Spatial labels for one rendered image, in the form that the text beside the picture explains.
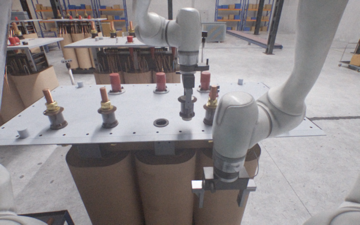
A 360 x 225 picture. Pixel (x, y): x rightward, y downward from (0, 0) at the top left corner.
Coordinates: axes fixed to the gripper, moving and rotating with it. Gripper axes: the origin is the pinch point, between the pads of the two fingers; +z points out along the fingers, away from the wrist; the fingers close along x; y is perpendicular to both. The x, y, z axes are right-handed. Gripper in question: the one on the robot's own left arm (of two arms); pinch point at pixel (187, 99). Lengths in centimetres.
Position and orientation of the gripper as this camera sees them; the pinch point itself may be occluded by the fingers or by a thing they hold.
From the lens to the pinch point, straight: 88.7
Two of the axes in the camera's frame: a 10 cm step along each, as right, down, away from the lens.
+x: 0.5, 4.8, -8.7
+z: 0.0, 8.8, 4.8
